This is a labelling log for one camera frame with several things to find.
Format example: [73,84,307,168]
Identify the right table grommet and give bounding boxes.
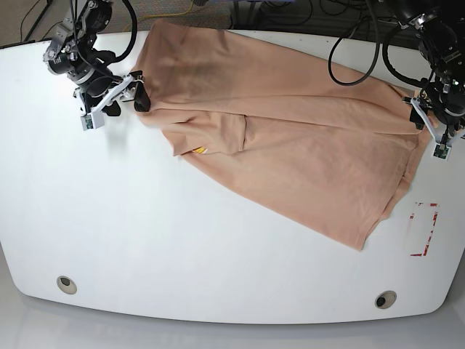
[375,290,397,310]

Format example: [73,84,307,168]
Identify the wrist camera, image-right gripper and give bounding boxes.
[432,143,451,161]

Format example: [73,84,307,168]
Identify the black floor cables top left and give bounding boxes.
[20,0,73,43]

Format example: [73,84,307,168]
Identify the black floor cables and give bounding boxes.
[230,0,371,39]
[20,0,73,43]

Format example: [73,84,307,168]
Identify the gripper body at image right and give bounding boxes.
[403,81,464,145]

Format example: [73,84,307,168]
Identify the red tape rectangle marker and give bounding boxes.
[405,202,440,257]

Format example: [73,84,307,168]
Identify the wrist camera, image-left gripper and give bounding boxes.
[81,111,105,131]

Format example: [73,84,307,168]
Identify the black floor cables top right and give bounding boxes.
[230,0,371,39]

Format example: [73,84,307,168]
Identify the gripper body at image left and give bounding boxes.
[73,71,145,118]

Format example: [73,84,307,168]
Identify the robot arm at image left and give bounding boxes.
[43,1,151,130]

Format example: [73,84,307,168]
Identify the black cable on image-right arm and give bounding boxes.
[328,0,437,88]

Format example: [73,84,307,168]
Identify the peach t-shirt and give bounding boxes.
[136,20,430,250]

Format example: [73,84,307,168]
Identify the black cable on image-left arm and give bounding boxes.
[68,0,146,79]

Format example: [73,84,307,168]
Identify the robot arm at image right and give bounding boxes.
[382,1,464,149]

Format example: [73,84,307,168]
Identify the yellow cable on floor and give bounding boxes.
[123,0,197,33]

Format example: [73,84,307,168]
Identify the table grommet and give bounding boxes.
[375,290,397,310]
[57,276,77,295]

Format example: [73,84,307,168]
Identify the left table grommet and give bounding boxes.
[57,276,77,295]

